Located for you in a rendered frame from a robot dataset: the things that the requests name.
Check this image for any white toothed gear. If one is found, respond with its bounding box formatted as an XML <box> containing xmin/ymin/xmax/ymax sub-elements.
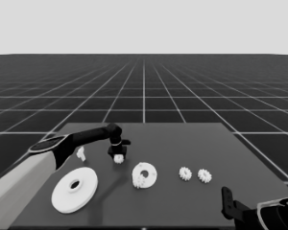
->
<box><xmin>197</xmin><ymin>168</ymin><xmax>213</xmax><ymax>184</ymax></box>
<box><xmin>113</xmin><ymin>153</ymin><xmax>125</xmax><ymax>165</ymax></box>
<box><xmin>132</xmin><ymin>174</ymin><xmax>147</xmax><ymax>190</ymax></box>
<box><xmin>178</xmin><ymin>166</ymin><xmax>193</xmax><ymax>182</ymax></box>

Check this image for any small white T-shaped piece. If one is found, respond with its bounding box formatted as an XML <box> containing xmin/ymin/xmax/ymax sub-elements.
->
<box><xmin>76</xmin><ymin>146</ymin><xmax>87</xmax><ymax>162</ymax></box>

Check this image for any white round carrier with pins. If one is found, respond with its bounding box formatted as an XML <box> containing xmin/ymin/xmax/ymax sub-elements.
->
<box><xmin>132</xmin><ymin>162</ymin><xmax>158</xmax><ymax>190</ymax></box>

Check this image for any large thick white disc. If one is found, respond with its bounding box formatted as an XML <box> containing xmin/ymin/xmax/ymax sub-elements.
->
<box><xmin>51</xmin><ymin>166</ymin><xmax>99</xmax><ymax>215</ymax></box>

